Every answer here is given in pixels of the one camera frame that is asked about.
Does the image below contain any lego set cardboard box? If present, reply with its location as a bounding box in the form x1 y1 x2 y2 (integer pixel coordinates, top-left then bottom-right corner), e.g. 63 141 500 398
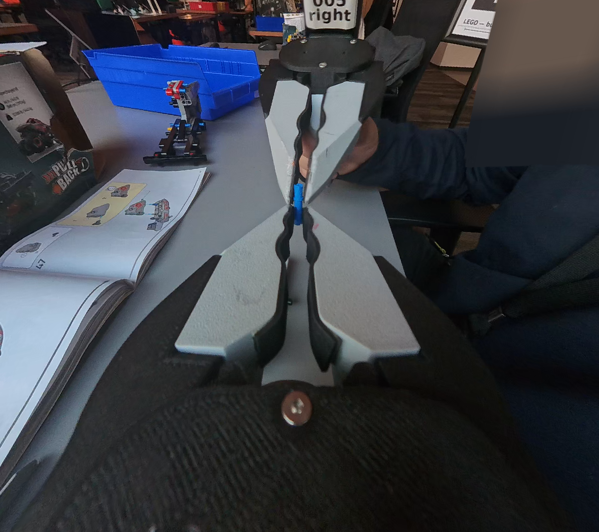
0 41 97 256

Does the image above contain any black lego chassis assembly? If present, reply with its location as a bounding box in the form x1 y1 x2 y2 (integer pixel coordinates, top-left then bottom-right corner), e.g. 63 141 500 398
143 79 209 166

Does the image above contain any person's dark blue clothing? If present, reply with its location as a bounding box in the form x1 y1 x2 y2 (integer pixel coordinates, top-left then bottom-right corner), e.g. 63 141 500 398
388 162 599 532

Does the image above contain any black strap with clip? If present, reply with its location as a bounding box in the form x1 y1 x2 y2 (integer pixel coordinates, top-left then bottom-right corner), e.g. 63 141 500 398
468 237 599 336

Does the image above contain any person's right hand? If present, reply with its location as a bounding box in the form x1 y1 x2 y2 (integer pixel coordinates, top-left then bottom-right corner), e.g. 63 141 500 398
299 118 380 184

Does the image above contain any blue plastic bin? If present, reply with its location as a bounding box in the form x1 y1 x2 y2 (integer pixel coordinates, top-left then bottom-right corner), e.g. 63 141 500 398
82 44 261 122

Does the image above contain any grey jacket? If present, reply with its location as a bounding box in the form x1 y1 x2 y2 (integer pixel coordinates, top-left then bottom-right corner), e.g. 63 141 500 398
365 27 426 88

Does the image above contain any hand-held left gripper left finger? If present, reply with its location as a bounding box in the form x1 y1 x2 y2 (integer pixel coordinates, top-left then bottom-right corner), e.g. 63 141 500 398
175 206 290 369

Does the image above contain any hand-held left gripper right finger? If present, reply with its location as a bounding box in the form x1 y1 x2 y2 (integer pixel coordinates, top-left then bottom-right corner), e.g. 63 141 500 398
303 207 422 373

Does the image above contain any lego instruction booklet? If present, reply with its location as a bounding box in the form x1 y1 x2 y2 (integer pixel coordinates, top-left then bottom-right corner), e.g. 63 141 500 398
0 167 212 488

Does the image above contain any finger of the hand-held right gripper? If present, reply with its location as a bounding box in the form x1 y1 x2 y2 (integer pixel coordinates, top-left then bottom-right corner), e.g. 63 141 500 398
264 80 313 207
303 82 365 207

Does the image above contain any black office chair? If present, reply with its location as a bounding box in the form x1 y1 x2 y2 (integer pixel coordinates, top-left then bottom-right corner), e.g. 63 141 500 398
365 0 470 126

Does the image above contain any person's right forearm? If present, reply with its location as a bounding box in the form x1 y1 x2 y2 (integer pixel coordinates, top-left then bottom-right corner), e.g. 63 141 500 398
334 118 529 210

